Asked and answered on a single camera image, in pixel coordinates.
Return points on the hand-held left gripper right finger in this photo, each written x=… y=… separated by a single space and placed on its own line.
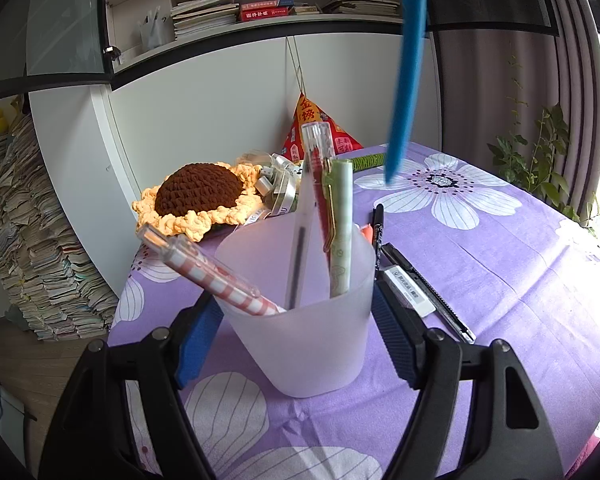
x=397 y=340

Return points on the stack of flat books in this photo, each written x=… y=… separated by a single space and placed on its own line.
x=202 y=12
x=306 y=9
x=362 y=5

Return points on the black utility knife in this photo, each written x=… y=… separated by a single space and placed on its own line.
x=445 y=310

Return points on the green leafy plant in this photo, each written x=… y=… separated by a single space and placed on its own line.
x=540 y=160

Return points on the pink clothing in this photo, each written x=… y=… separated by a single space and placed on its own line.
x=594 y=452

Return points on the white bookcase cabinet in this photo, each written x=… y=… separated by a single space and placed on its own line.
x=205 y=100

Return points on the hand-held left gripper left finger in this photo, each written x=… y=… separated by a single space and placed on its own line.
x=200 y=340

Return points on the purple floral tablecloth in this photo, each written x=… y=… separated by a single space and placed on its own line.
x=480 y=285

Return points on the orange pen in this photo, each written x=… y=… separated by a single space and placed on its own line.
x=366 y=232

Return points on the red pen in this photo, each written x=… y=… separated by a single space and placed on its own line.
x=321 y=200

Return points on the white ribbon flower wrap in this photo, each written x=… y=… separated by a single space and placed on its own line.
x=275 y=190

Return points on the frosted plastic cup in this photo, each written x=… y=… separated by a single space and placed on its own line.
x=310 y=350

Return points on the black marker pen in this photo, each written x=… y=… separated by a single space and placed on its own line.
x=378 y=230

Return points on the pink checked pen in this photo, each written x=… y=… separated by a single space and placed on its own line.
x=215 y=280

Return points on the blue pen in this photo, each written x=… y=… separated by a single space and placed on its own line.
x=407 y=85

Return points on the red triangular pouch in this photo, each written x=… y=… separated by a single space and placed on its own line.
x=330 y=130

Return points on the white eraser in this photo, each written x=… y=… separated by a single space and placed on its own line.
x=407 y=290

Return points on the crochet sunflower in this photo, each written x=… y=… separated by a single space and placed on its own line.
x=200 y=195

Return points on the stack of red books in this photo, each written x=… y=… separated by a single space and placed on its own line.
x=265 y=10

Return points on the pale green pen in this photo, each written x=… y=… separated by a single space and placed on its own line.
x=341 y=240

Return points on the clear pen holder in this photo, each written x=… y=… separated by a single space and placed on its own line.
x=152 y=30

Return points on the clear gel pen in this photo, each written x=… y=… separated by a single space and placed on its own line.
x=316 y=135

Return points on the tall pile of paper booklets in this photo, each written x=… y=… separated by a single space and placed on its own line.
x=25 y=240

